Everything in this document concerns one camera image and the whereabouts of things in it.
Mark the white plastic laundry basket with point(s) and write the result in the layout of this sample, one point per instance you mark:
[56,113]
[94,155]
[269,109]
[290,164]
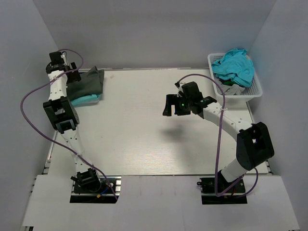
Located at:
[254,91]

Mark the crumpled grey white t-shirt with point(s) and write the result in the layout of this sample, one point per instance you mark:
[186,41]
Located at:
[234,89]

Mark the folded mint green t-shirt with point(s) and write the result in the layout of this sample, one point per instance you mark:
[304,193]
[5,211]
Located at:
[76,102]

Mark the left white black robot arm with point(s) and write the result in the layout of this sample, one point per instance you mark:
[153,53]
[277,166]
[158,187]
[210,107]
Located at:
[64,119]

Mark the dark grey t-shirt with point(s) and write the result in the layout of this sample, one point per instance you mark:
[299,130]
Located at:
[91,83]

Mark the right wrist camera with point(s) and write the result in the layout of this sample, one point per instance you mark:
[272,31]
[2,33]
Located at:
[191,91]

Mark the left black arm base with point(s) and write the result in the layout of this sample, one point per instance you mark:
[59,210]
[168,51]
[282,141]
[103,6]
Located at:
[101,193]

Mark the green garment in basket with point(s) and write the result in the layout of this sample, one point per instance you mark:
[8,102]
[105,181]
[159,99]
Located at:
[228,83]

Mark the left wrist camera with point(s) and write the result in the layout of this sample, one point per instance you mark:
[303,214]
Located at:
[56,61]

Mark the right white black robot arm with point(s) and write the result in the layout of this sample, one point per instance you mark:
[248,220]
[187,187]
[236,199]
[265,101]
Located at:
[253,142]

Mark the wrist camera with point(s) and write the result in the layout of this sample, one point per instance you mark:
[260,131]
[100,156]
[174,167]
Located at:
[191,91]
[56,61]

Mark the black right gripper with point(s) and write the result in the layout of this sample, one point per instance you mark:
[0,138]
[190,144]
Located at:
[171,99]

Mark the crumpled cyan t-shirt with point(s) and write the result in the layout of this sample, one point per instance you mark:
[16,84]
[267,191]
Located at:
[236,67]

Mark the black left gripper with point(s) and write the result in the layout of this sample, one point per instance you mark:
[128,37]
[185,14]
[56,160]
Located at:
[74,76]

